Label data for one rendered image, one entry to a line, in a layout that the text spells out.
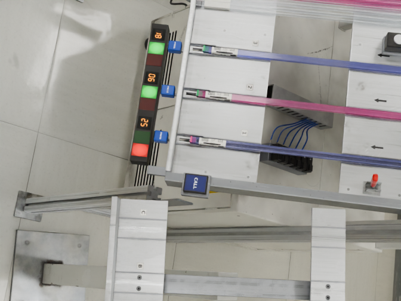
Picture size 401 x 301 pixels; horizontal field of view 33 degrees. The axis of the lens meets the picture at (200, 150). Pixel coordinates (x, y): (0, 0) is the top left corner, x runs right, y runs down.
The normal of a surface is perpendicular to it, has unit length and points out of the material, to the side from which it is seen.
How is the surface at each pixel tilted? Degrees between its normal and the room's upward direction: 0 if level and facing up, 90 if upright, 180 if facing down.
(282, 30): 0
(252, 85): 43
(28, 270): 0
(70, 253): 0
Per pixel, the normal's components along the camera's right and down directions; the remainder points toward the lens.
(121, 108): 0.65, -0.11
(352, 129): -0.04, -0.25
